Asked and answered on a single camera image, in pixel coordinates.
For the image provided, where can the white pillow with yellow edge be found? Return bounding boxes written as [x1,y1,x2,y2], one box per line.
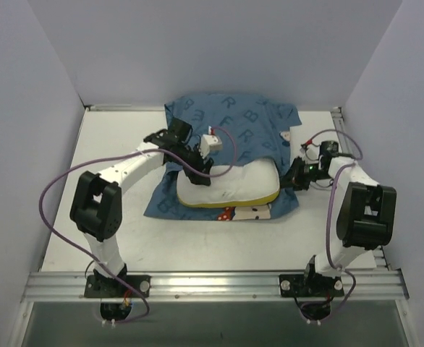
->
[177,158,280,212]

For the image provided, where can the blue cartoon print pillowcase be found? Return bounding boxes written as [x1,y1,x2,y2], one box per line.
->
[144,93,301,221]

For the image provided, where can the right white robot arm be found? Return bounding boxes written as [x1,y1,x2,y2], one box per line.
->
[280,141,397,296]

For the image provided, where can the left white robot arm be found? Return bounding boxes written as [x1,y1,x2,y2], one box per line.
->
[70,118,222,297]

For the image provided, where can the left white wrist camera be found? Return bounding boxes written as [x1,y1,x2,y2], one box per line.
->
[199,134,223,158]

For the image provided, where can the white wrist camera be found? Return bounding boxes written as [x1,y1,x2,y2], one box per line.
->
[299,144,318,163]
[199,134,223,158]

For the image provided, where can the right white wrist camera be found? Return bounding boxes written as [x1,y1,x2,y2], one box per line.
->
[299,144,318,163]

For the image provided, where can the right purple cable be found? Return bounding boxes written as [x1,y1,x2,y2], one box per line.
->
[300,128,364,322]

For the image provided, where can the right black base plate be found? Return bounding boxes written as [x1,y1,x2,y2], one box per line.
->
[279,274,344,299]

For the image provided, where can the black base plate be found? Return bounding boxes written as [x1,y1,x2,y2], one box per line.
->
[279,274,344,299]
[83,275,151,299]

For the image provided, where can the aluminium back rail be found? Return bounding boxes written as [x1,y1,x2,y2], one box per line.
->
[87,104,133,112]

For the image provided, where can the aluminium front rail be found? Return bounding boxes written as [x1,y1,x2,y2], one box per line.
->
[23,270,409,303]

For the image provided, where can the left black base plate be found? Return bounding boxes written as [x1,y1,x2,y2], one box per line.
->
[83,275,151,299]

